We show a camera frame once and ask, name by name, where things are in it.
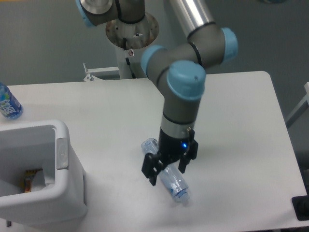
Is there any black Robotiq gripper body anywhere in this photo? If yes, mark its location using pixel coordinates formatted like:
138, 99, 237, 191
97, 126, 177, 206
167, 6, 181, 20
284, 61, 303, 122
158, 128, 193, 165

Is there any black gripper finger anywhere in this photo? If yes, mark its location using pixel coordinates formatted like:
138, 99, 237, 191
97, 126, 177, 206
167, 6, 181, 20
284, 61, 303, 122
141, 152, 169, 186
178, 130, 198, 173

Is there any clear plastic bottle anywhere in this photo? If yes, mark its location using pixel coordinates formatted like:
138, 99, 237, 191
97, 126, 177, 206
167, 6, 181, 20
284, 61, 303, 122
140, 138, 190, 204

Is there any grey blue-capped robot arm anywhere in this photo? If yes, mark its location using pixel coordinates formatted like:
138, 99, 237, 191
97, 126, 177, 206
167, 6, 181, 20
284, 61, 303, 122
76, 0, 238, 185

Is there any white plastic trash can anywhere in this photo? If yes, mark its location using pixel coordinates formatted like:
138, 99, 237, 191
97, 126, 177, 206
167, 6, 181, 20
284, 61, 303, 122
0, 120, 87, 226

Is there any colourful snack wrapper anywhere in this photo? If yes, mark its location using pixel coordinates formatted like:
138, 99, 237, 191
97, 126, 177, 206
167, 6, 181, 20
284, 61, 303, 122
24, 169, 42, 193

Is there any blue labelled water bottle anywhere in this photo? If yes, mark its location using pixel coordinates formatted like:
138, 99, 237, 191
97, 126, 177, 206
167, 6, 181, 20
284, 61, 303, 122
0, 83, 23, 119

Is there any white left pedestal bracket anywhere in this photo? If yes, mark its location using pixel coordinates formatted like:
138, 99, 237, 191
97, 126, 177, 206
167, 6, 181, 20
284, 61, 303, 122
83, 63, 120, 82

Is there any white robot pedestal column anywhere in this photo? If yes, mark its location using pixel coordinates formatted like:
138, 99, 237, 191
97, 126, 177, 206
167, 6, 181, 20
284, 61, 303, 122
106, 13, 159, 79

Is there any black cable on pedestal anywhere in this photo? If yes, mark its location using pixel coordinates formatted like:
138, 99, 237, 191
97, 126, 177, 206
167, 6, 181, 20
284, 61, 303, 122
122, 37, 136, 79

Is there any white frame at right edge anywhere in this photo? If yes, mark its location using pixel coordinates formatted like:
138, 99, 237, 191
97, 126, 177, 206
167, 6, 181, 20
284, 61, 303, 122
285, 82, 309, 128

